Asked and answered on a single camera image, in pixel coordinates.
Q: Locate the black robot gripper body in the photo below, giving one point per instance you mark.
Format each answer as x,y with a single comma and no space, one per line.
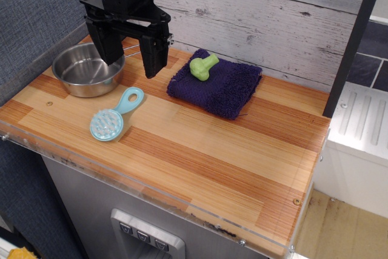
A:
126,17

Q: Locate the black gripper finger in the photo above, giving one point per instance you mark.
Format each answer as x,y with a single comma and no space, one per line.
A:
107,41
154,53

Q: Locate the stainless steel pot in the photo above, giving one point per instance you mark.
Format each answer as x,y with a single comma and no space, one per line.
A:
83,73

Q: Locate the yellow object bottom left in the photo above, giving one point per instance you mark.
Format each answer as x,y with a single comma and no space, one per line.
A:
21,253

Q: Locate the green toy broccoli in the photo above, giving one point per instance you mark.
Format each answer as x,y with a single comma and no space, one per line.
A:
200,68

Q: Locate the light blue scrub brush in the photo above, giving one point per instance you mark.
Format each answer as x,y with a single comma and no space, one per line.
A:
107,124

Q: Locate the purple folded towel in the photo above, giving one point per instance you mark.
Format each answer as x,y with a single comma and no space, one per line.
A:
227,90

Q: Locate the clear acrylic table edge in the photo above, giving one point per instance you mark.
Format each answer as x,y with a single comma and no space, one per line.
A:
225,228

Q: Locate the stainless steel toy fridge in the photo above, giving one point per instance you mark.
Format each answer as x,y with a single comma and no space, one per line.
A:
112,223

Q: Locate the white toy sink drainboard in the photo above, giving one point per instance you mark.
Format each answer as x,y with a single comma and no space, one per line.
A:
353,162

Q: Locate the black vertical frame post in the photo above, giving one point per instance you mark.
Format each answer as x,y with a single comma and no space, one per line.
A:
356,35

